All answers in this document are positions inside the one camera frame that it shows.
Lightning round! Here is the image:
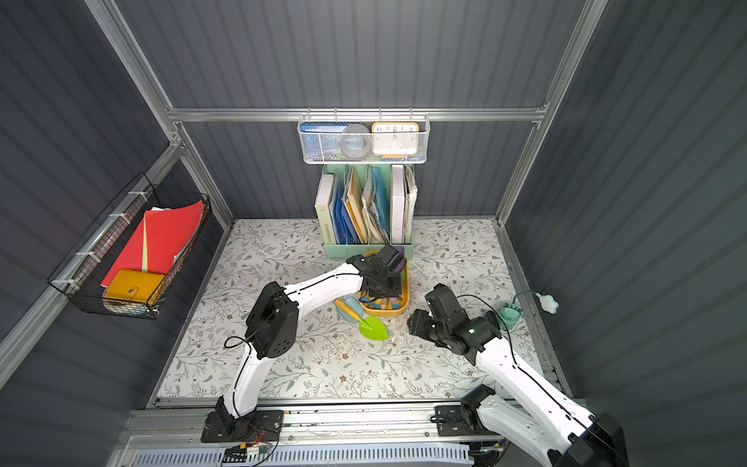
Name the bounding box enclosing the purple shovel pink handle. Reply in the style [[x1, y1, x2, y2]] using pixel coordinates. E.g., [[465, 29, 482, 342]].
[[392, 246, 407, 274]]

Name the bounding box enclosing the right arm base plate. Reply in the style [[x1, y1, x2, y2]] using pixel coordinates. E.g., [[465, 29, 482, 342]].
[[430, 404, 497, 437]]

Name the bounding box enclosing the white book in organizer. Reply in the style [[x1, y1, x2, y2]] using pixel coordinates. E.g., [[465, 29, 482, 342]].
[[314, 173, 337, 244]]

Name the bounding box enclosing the white binder in organizer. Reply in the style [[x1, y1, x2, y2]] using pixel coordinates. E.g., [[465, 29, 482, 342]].
[[390, 165, 407, 244]]

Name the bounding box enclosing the mint green small cup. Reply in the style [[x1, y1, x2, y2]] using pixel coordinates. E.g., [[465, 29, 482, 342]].
[[498, 303, 523, 331]]

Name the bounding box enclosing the grey tape roll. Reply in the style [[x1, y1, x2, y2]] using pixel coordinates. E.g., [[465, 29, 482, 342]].
[[338, 124, 371, 161]]

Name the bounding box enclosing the yellow plastic storage box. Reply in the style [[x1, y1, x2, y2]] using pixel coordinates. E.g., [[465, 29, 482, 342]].
[[358, 251, 410, 317]]

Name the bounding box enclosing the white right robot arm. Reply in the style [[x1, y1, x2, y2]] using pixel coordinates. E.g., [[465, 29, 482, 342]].
[[408, 284, 630, 466]]

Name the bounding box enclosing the red paper folder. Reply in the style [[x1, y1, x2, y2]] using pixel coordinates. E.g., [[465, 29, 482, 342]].
[[101, 202, 205, 287]]

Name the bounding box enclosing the floral patterned table mat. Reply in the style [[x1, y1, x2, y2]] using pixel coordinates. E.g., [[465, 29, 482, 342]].
[[156, 218, 515, 407]]

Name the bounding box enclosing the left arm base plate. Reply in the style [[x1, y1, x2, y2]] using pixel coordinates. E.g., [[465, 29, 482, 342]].
[[200, 411, 285, 444]]

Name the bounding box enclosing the light blue toy shovel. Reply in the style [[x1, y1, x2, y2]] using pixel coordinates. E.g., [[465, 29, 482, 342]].
[[335, 298, 365, 323]]

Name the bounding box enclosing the blue box in basket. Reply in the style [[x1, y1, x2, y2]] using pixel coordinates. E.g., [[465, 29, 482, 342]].
[[298, 122, 348, 165]]

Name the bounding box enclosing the white wire hanging basket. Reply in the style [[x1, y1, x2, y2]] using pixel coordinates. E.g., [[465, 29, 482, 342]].
[[296, 113, 432, 165]]

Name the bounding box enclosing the black wire wall basket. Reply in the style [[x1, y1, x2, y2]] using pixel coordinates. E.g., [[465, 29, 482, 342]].
[[48, 173, 212, 320]]

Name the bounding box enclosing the mint green file organizer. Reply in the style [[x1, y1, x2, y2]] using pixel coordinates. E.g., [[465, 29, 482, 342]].
[[322, 165, 417, 261]]

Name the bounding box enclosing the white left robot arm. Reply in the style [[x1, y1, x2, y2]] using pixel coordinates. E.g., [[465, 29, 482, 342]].
[[213, 245, 407, 435]]

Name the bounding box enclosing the yellow alarm clock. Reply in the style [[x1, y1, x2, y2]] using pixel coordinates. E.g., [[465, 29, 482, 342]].
[[371, 122, 420, 158]]

